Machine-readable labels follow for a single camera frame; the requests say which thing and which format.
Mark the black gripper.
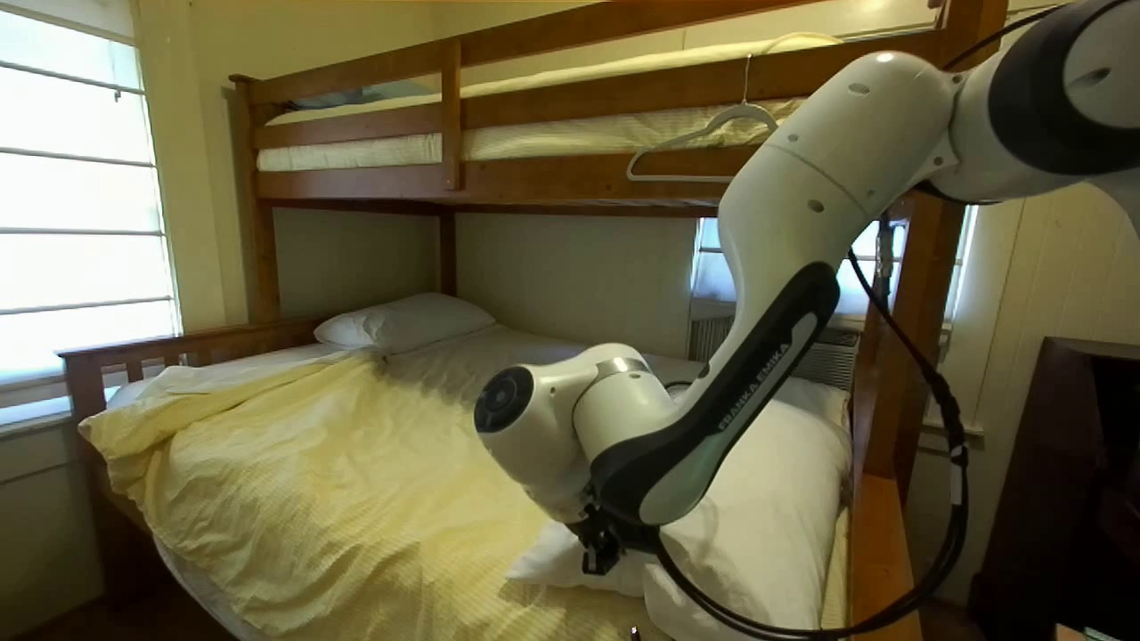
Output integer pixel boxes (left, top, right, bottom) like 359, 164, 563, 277
570, 507, 623, 578

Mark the white pillow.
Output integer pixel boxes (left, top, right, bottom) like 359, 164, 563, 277
313, 293, 492, 354
511, 398, 853, 641

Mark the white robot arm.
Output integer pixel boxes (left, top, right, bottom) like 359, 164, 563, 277
475, 0, 1140, 578

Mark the yellow bed blanket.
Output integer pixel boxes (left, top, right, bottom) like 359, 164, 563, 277
82, 350, 646, 641

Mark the upper bunk mattress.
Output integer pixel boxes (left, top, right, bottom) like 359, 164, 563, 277
252, 31, 931, 175

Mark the dark wooden cabinet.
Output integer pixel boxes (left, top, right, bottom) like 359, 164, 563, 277
969, 337, 1140, 641

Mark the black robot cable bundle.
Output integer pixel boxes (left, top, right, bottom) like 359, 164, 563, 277
591, 209, 974, 641

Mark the wooden bunk bed frame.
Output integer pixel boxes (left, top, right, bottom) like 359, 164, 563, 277
64, 0, 962, 619

